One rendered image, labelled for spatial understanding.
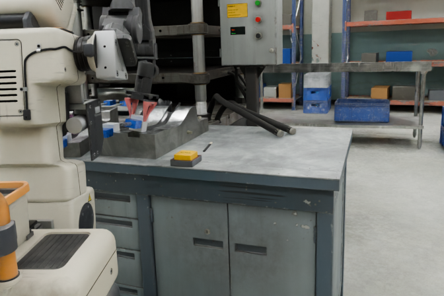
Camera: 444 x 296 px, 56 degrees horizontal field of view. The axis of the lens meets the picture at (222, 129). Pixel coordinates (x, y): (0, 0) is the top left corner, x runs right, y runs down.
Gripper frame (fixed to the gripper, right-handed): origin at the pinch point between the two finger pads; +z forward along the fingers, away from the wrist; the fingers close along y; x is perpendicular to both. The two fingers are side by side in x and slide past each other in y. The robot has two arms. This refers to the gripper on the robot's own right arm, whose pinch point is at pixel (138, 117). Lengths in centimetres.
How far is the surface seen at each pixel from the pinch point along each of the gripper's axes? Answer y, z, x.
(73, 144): 21.9, 13.7, 4.7
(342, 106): -49, -16, -372
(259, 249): -50, 35, -4
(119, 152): 5.4, 13.6, 0.4
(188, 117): -7.8, -1.0, -26.6
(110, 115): 32.0, 5.7, -31.8
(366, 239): -90, 60, -134
